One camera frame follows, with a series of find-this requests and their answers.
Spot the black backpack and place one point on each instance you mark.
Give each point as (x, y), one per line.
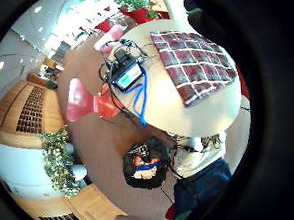
(145, 163)

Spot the black electronic box with screen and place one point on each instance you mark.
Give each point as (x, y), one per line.
(127, 73)

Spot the potted plant in red planter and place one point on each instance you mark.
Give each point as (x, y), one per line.
(137, 5)

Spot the the person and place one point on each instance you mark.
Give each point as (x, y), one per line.
(199, 173)

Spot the green leafy plant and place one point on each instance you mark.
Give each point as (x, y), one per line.
(58, 160)

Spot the pink chair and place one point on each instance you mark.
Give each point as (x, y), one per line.
(110, 37)

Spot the red chair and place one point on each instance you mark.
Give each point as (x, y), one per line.
(86, 101)

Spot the wooden slatted counter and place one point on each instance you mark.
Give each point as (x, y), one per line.
(27, 112)

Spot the red plaid cloth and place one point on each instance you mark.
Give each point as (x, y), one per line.
(195, 63)

